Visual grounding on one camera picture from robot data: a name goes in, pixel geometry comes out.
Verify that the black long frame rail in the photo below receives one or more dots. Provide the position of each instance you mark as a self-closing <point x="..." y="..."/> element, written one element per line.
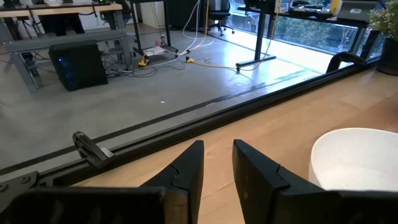
<point x="217" y="119"/>

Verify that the black computer tower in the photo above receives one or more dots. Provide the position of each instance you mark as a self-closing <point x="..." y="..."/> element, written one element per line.
<point x="77" y="65"/>

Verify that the black desk frame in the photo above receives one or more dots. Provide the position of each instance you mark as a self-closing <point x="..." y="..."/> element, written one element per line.
<point x="136" y="31"/>

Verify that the grey metal bench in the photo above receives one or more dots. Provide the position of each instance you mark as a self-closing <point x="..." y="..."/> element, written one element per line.
<point x="62" y="39"/>

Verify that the black desk with flat foot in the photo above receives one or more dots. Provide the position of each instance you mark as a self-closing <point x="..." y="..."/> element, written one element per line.
<point x="259" y="37"/>

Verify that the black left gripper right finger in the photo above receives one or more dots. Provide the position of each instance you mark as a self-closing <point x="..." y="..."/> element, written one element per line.
<point x="255" y="186"/>

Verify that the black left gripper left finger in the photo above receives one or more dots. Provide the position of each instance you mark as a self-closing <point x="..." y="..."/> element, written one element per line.
<point x="186" y="174"/>

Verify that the grey laptop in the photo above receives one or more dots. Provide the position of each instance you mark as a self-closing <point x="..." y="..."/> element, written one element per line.
<point x="357" y="12"/>

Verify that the yellow box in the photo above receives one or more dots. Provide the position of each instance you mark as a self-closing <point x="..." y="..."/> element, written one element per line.
<point x="335" y="7"/>

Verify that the black frame clamp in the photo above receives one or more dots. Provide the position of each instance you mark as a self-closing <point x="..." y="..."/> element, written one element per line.
<point x="88" y="149"/>

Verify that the yellow power plug block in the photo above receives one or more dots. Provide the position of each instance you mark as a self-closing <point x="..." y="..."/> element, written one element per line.
<point x="143" y="63"/>

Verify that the black office chair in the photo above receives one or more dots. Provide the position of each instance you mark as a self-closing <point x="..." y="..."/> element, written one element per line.
<point x="219" y="15"/>

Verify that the white bowl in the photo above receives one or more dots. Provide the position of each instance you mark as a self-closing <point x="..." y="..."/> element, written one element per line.
<point x="354" y="155"/>

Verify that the small bottle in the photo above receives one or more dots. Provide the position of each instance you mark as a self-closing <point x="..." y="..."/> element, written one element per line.
<point x="162" y="40"/>

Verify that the green potted plant black pot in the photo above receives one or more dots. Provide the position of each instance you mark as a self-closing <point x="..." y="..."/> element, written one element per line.
<point x="388" y="56"/>

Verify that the wooden top desk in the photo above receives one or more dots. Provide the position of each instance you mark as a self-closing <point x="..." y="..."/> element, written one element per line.
<point x="62" y="9"/>

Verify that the white flat box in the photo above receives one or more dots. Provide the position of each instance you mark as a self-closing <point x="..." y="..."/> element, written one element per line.
<point x="154" y="50"/>

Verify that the grey corner bracket plate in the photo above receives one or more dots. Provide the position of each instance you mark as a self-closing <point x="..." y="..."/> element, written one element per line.
<point x="18" y="186"/>

